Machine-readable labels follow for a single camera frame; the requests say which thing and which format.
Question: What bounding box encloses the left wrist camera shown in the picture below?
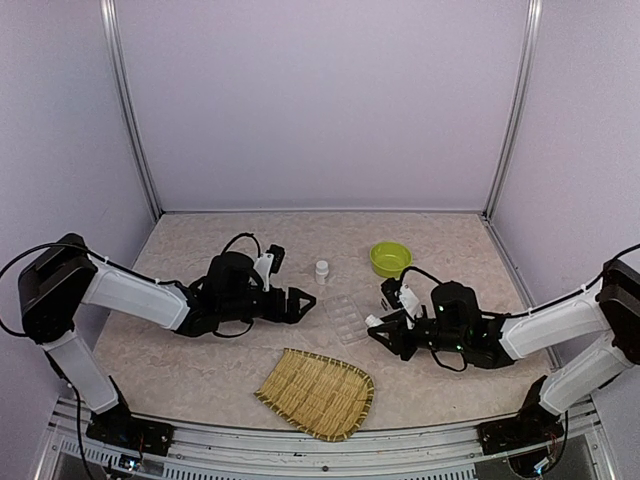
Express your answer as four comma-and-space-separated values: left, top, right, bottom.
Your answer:
254, 244, 285, 292

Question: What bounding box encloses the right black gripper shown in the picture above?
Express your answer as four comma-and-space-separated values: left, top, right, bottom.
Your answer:
369, 310, 468, 361

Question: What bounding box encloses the white capped pill bottle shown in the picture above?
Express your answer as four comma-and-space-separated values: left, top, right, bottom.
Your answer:
315, 260, 329, 285

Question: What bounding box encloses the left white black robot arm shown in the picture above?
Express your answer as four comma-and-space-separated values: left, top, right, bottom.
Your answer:
2, 233, 316, 448

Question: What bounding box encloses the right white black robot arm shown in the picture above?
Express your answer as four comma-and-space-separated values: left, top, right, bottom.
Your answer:
365, 256, 639, 455

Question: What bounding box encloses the left aluminium frame post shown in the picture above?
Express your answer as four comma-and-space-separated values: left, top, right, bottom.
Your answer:
100, 0, 164, 222

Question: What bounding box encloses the woven bamboo tray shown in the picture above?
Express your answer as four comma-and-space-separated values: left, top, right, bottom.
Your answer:
254, 348, 375, 443

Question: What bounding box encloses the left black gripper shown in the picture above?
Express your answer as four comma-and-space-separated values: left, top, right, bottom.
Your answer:
219, 286, 317, 324

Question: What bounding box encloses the aluminium frame post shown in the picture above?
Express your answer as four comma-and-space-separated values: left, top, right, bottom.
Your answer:
100, 0, 164, 222
483, 0, 543, 224

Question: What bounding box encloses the small white pill bottle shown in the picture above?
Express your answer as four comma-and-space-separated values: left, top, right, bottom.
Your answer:
365, 314, 385, 328

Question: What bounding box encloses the clear plastic pill organizer box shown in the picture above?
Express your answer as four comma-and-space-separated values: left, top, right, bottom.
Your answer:
323, 295, 369, 345

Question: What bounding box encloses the right aluminium frame post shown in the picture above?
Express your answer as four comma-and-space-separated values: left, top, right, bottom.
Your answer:
483, 0, 543, 224

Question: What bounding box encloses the green plastic bowl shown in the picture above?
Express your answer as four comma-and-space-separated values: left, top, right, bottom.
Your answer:
369, 242, 413, 278

